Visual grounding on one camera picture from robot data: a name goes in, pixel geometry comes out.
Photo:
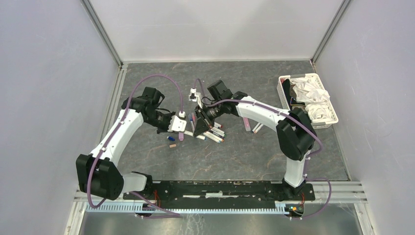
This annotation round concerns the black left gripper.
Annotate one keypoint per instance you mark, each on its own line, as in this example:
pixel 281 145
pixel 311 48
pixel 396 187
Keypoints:
pixel 165 129

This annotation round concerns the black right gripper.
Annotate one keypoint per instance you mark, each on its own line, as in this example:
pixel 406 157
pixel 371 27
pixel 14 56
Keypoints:
pixel 203 121

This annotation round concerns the white acrylic marker peach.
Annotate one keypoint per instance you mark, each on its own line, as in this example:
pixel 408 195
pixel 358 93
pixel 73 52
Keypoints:
pixel 256 128

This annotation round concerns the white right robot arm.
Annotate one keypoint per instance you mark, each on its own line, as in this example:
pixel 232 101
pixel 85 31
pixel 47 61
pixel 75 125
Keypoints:
pixel 294 130

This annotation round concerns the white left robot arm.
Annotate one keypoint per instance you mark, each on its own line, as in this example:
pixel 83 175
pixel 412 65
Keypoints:
pixel 97 172

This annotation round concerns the white marker orange tip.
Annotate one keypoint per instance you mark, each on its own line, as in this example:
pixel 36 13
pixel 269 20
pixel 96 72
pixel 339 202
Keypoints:
pixel 213 137

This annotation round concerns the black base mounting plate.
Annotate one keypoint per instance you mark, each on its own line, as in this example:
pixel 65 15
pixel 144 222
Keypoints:
pixel 225 194

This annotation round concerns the black printed t-shirt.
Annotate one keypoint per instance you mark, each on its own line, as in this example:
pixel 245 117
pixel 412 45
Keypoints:
pixel 290 96

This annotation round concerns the white crumpled cloth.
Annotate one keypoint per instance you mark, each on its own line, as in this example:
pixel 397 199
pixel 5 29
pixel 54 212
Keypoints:
pixel 316 99

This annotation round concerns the white perforated plastic basket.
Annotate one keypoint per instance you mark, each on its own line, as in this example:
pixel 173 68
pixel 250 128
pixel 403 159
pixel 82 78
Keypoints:
pixel 316 125

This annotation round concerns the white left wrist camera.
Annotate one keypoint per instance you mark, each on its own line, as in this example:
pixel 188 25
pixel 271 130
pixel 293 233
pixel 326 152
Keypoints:
pixel 177 124

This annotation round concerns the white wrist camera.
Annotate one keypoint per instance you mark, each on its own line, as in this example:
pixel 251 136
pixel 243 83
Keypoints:
pixel 177 124
pixel 194 96

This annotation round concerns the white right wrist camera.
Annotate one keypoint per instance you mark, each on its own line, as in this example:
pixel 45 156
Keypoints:
pixel 194 96

